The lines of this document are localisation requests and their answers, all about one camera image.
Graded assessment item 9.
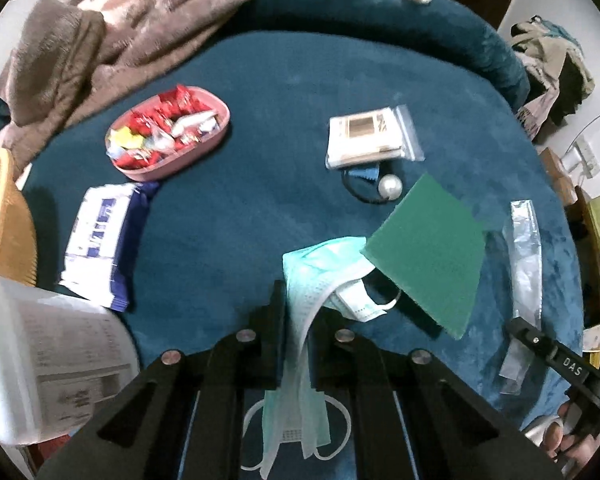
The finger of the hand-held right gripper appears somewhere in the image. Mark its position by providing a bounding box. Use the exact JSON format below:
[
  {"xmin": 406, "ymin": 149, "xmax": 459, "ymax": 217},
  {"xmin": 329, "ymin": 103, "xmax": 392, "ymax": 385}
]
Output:
[{"xmin": 504, "ymin": 316, "xmax": 563, "ymax": 363}]

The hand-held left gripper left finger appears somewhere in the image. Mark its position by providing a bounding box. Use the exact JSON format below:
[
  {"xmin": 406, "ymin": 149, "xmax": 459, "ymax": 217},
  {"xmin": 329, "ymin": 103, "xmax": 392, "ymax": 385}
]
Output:
[{"xmin": 37, "ymin": 280, "xmax": 288, "ymax": 480}]

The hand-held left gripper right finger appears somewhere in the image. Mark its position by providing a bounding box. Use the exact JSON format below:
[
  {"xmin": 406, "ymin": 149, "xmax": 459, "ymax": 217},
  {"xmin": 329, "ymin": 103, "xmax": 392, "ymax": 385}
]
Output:
[{"xmin": 310, "ymin": 305, "xmax": 563, "ymax": 480}]

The blue face mask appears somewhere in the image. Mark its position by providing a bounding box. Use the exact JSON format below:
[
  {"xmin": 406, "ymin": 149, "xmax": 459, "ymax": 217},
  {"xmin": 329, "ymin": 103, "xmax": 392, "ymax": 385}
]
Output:
[
  {"xmin": 330, "ymin": 275, "xmax": 400, "ymax": 324},
  {"xmin": 240, "ymin": 236, "xmax": 376, "ymax": 478}
]

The green scouring pad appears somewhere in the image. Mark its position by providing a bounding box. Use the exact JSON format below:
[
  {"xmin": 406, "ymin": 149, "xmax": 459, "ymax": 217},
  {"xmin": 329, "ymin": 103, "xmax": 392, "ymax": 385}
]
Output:
[{"xmin": 360, "ymin": 172, "xmax": 488, "ymax": 341}]

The black hair tie with pearl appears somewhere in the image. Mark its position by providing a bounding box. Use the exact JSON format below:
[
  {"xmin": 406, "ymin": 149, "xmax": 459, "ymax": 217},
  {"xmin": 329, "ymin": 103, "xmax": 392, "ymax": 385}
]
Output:
[{"xmin": 341, "ymin": 165, "xmax": 405, "ymax": 206}]

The zip bag of cotton swabs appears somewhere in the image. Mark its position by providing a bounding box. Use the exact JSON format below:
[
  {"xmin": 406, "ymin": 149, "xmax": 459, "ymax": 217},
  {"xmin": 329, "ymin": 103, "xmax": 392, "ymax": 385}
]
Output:
[{"xmin": 325, "ymin": 105, "xmax": 426, "ymax": 170}]

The orange woven basket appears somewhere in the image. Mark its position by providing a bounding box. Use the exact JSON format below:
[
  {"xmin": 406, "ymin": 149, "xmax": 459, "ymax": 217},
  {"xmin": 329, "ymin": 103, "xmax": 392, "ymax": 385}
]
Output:
[{"xmin": 0, "ymin": 150, "xmax": 38, "ymax": 288}]

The person's right hand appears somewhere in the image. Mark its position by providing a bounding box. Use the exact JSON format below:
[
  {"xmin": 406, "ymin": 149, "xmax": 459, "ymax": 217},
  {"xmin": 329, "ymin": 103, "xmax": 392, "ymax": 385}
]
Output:
[{"xmin": 540, "ymin": 402, "xmax": 600, "ymax": 467}]

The silver foil packet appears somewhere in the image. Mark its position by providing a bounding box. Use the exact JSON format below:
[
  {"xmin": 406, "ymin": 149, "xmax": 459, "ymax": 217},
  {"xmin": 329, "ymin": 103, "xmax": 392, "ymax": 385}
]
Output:
[{"xmin": 497, "ymin": 200, "xmax": 543, "ymax": 395}]

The teal plush blanket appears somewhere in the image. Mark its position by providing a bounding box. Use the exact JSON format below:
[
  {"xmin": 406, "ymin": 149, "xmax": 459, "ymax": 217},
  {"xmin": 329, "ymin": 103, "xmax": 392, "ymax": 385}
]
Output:
[{"xmin": 0, "ymin": 0, "xmax": 586, "ymax": 480}]

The white power strip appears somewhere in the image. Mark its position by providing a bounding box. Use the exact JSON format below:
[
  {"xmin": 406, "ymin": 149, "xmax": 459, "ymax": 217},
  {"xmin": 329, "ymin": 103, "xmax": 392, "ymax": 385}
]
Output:
[{"xmin": 570, "ymin": 135, "xmax": 600, "ymax": 177}]

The white blue wipes packet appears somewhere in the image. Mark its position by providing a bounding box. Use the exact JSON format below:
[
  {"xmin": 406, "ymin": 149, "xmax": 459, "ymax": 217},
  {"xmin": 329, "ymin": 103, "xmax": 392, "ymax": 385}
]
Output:
[{"xmin": 57, "ymin": 180, "xmax": 161, "ymax": 311}]

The pink oval tray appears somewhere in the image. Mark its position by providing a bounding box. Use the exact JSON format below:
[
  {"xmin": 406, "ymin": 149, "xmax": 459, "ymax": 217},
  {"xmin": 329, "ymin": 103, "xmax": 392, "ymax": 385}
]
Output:
[{"xmin": 105, "ymin": 85, "xmax": 231, "ymax": 182}]

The white printed container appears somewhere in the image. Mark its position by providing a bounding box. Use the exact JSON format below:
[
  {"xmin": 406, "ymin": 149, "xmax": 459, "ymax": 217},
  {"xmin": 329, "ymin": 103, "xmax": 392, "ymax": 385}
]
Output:
[{"xmin": 0, "ymin": 272, "xmax": 141, "ymax": 448}]

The pile of wrapped candies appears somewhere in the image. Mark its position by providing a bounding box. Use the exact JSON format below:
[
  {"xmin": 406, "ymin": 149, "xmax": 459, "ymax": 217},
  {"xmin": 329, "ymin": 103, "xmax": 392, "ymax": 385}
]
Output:
[{"xmin": 107, "ymin": 87, "xmax": 221, "ymax": 168}]

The pile of clothes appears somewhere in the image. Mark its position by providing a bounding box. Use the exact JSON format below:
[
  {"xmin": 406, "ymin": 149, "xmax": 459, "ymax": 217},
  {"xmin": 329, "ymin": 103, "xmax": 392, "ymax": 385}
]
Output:
[{"xmin": 510, "ymin": 15, "xmax": 596, "ymax": 141}]

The brown plush blanket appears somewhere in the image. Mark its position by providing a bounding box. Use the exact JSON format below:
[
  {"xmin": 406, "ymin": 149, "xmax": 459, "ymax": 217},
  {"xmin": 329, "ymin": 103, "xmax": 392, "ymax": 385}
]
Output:
[{"xmin": 0, "ymin": 0, "xmax": 381, "ymax": 176}]

